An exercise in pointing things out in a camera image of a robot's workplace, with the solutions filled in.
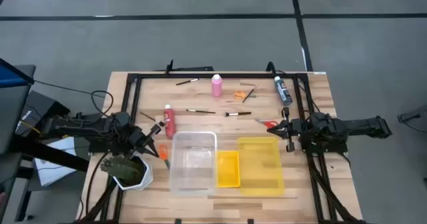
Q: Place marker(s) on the white paper sheet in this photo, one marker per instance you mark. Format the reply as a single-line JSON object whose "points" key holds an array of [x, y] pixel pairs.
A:
{"points": [[53, 174]]}

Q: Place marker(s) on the black metal support bar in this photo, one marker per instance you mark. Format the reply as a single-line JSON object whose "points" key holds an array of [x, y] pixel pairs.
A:
{"points": [[50, 154]]}

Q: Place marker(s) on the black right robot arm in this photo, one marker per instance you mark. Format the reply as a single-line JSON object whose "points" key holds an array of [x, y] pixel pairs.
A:
{"points": [[360, 125]]}

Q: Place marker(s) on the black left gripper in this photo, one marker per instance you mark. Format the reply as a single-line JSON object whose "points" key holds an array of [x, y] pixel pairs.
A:
{"points": [[140, 137]]}

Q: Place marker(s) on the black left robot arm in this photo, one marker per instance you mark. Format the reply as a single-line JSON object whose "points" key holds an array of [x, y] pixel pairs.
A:
{"points": [[83, 129]]}

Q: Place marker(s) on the black computer monitor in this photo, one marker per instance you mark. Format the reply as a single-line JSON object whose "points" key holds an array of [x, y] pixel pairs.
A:
{"points": [[13, 110]]}

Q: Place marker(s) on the green cactus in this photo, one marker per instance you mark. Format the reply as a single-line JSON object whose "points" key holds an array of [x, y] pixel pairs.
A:
{"points": [[120, 167]]}

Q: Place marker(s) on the small orange scissors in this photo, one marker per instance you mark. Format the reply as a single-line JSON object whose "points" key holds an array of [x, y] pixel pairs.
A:
{"points": [[239, 95]]}

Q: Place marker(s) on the red paint bottle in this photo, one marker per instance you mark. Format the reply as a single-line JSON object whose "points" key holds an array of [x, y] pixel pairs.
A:
{"points": [[170, 124]]}

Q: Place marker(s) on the small yellow slotted basket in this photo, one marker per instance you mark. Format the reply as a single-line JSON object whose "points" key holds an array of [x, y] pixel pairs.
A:
{"points": [[228, 169]]}

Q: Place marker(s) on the large translucent yellow bin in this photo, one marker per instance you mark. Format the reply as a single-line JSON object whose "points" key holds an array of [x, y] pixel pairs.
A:
{"points": [[262, 167]]}

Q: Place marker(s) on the clear plastic bin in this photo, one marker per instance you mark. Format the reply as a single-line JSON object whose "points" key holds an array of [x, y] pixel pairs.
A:
{"points": [[193, 164]]}

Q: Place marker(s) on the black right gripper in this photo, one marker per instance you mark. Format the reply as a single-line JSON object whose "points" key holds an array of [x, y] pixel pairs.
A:
{"points": [[293, 130]]}

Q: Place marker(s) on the dark blue paint bottle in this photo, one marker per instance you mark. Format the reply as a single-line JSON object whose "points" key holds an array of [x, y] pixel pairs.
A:
{"points": [[284, 92]]}

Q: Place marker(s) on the black aluminium table frame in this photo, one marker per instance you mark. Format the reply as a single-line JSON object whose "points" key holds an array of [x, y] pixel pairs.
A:
{"points": [[240, 75]]}

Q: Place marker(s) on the dark grey desk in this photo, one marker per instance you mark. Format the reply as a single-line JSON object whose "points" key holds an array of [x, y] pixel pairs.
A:
{"points": [[8, 170]]}

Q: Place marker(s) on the wide-headed black paintbrush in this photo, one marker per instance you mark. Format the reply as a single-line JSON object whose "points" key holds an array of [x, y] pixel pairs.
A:
{"points": [[238, 114]]}

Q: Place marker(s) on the white hexagonal plant pot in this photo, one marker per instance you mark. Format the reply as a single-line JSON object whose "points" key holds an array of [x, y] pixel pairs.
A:
{"points": [[146, 179]]}

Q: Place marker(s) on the black equipment box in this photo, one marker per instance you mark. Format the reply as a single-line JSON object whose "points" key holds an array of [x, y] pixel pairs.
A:
{"points": [[40, 105]]}

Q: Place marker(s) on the pink paint bottle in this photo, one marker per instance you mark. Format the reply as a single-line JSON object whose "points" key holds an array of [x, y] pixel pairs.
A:
{"points": [[217, 87]]}

